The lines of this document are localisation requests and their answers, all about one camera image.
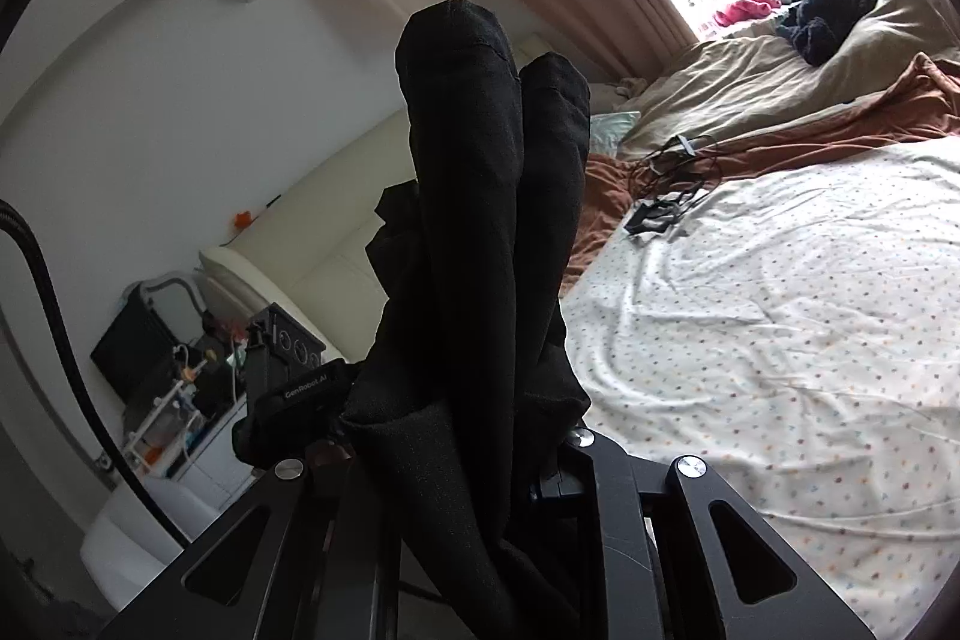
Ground thick black cable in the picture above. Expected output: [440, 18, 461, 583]
[0, 197, 196, 547]

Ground black shirt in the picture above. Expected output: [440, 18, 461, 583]
[337, 0, 601, 640]

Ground black cable tangle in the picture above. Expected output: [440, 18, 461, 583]
[630, 134, 725, 214]

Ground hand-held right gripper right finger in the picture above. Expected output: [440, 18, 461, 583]
[521, 426, 878, 640]

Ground white round bin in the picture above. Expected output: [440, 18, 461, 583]
[79, 475, 218, 611]

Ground beige duvet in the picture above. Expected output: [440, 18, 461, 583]
[619, 0, 960, 161]

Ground black clothing pile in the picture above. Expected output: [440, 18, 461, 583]
[772, 0, 884, 67]

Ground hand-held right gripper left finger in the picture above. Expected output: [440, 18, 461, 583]
[97, 452, 421, 640]

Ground white small rack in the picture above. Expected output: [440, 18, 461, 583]
[120, 347, 248, 468]

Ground cream padded headboard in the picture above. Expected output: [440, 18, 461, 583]
[196, 32, 556, 348]

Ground black flat device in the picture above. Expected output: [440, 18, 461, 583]
[624, 197, 687, 236]

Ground pale green pillow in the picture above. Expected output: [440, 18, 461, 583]
[589, 111, 642, 157]

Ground red clothes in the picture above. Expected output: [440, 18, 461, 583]
[709, 0, 777, 30]

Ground brown blanket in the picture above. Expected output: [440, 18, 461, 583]
[559, 51, 960, 300]

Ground white bedside cabinet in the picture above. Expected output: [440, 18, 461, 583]
[169, 400, 260, 513]

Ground floral bed sheet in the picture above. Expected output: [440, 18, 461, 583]
[559, 137, 960, 640]

